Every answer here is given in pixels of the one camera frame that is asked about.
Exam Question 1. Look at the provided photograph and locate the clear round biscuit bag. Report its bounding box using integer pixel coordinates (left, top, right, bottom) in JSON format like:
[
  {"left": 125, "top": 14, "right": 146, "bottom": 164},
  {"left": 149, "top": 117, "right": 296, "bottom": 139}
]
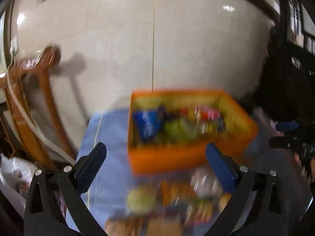
[{"left": 184, "top": 199, "right": 215, "bottom": 227}]

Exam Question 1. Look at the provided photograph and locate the dark chocolate bar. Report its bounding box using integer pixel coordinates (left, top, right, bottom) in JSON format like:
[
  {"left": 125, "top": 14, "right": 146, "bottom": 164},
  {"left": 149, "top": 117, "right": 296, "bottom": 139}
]
[{"left": 157, "top": 104, "right": 171, "bottom": 128}]

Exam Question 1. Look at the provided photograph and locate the orange cracker packet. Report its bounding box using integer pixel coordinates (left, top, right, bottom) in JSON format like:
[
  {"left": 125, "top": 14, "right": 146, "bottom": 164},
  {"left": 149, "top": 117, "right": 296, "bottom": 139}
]
[{"left": 159, "top": 181, "right": 195, "bottom": 203}]

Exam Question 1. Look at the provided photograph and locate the pale round cake packet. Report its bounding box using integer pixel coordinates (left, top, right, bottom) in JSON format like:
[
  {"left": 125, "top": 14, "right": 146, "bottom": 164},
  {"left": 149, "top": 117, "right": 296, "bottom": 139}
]
[{"left": 162, "top": 118, "right": 197, "bottom": 143}]

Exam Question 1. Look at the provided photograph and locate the carved brown wooden chair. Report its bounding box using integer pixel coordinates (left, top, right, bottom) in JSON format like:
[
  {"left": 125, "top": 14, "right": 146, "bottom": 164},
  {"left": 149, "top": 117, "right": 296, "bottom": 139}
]
[{"left": 0, "top": 45, "right": 77, "bottom": 172}]

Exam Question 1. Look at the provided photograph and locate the blue checked tablecloth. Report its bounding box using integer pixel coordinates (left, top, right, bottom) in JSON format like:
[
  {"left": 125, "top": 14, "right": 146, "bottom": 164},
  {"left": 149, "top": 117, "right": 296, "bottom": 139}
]
[{"left": 66, "top": 108, "right": 315, "bottom": 236}]

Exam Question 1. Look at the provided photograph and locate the dark carved wooden bench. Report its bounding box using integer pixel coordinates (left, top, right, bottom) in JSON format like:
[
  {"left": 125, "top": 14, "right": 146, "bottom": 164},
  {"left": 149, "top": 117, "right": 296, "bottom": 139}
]
[{"left": 253, "top": 0, "right": 315, "bottom": 133}]

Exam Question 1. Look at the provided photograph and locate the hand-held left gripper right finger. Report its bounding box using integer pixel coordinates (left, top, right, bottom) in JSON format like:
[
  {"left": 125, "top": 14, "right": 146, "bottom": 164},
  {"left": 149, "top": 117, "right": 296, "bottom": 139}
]
[{"left": 205, "top": 143, "right": 288, "bottom": 236}]

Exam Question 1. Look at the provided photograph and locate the white plastic bag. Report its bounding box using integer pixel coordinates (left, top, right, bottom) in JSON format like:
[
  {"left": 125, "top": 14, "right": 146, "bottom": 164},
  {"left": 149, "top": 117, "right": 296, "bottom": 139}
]
[{"left": 0, "top": 154, "right": 38, "bottom": 212}]

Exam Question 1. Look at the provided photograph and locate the white candy bag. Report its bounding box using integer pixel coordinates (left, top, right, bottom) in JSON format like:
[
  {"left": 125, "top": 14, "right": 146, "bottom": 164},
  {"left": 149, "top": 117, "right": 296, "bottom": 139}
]
[{"left": 191, "top": 168, "right": 222, "bottom": 199}]

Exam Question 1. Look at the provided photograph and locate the white power cable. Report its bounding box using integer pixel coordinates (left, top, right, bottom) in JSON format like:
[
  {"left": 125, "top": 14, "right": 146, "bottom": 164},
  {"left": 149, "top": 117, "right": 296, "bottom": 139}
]
[{"left": 6, "top": 49, "right": 76, "bottom": 165}]

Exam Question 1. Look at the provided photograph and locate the blue cookie packet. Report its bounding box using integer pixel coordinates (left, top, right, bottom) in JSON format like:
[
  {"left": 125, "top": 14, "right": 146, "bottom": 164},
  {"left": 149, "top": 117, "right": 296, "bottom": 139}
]
[{"left": 133, "top": 109, "right": 164, "bottom": 143}]

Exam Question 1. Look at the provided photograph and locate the brown bread packet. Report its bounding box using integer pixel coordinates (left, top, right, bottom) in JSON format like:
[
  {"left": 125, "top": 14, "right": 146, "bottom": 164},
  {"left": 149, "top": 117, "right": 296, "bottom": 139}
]
[{"left": 105, "top": 216, "right": 144, "bottom": 236}]

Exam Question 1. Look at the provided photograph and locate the clear green snack packet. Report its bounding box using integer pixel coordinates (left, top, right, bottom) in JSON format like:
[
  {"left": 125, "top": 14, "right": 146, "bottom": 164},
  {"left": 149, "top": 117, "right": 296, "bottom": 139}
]
[{"left": 127, "top": 187, "right": 158, "bottom": 213}]

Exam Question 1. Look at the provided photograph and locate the person's right hand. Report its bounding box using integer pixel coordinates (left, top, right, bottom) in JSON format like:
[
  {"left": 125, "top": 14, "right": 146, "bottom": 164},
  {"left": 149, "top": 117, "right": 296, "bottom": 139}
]
[{"left": 294, "top": 152, "right": 315, "bottom": 181}]

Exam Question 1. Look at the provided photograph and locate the orange cardboard box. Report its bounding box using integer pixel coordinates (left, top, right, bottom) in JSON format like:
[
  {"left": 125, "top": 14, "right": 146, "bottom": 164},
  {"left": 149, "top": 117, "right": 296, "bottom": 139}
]
[{"left": 127, "top": 89, "right": 259, "bottom": 176}]

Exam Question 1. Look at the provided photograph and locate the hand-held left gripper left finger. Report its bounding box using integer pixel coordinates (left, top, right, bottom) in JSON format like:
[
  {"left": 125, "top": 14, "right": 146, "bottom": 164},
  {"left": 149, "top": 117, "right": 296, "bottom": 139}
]
[{"left": 24, "top": 142, "right": 107, "bottom": 236}]

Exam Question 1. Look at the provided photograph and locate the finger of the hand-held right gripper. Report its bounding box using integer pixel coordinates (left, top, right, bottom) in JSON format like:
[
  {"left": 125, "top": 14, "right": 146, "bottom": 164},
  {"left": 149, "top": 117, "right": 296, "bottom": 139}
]
[
  {"left": 276, "top": 121, "right": 300, "bottom": 132},
  {"left": 269, "top": 136, "right": 304, "bottom": 151}
]

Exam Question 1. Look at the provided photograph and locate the red snack packet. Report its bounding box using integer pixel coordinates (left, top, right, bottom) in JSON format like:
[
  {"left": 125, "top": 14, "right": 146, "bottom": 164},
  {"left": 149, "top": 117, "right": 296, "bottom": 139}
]
[{"left": 194, "top": 106, "right": 222, "bottom": 126}]

